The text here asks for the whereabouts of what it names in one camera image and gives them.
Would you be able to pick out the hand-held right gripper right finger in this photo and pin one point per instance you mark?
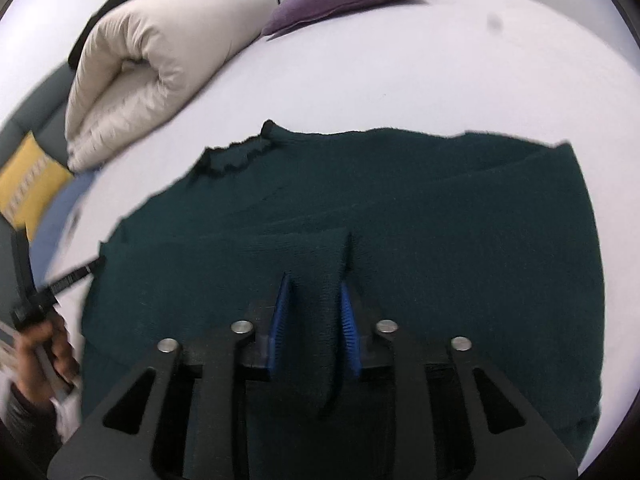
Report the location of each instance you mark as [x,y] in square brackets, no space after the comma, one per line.
[350,330]

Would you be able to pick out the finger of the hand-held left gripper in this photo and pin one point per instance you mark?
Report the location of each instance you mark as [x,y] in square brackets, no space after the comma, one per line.
[75,275]

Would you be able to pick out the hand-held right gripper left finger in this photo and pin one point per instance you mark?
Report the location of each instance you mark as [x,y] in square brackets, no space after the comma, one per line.
[279,322]

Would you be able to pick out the dark green knit sweater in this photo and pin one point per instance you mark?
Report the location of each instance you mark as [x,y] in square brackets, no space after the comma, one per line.
[410,210]

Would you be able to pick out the person's left hand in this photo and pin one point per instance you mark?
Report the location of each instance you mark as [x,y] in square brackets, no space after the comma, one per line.
[52,350]

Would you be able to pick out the blue pillow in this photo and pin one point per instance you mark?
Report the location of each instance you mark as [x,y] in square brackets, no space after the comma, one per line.
[57,225]

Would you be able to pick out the yellow patterned cushion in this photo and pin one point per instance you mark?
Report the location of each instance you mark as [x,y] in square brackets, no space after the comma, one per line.
[27,182]

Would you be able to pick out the grey upholstered headboard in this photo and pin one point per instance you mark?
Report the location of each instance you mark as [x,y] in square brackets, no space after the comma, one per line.
[35,110]

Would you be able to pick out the beige folded duvet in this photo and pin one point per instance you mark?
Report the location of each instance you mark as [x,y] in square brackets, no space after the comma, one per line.
[150,65]

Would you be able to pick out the white bed mattress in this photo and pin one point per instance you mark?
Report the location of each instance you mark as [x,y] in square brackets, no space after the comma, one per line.
[400,65]

